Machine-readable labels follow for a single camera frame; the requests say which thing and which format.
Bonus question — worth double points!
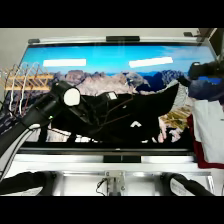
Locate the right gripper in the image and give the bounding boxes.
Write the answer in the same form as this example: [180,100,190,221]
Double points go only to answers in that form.
[187,61,210,81]

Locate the row of clothes hangers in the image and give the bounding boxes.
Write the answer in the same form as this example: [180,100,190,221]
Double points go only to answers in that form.
[0,60,55,116]

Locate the black cable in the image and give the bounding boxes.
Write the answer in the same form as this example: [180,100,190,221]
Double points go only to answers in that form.
[95,177,109,196]

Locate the red garment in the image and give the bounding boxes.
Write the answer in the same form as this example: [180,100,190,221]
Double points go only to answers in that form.
[186,114,224,170]

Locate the brown clothes hanger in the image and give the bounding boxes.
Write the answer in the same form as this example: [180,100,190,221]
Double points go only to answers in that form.
[88,96,136,135]

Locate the grey garment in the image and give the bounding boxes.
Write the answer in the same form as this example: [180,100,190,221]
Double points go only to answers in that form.
[191,99,224,165]

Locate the black T-shirt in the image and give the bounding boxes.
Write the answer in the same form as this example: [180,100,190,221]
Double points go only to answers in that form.
[49,80,188,145]

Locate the dark blue garment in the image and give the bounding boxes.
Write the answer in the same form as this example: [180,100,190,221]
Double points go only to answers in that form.
[187,77,224,104]

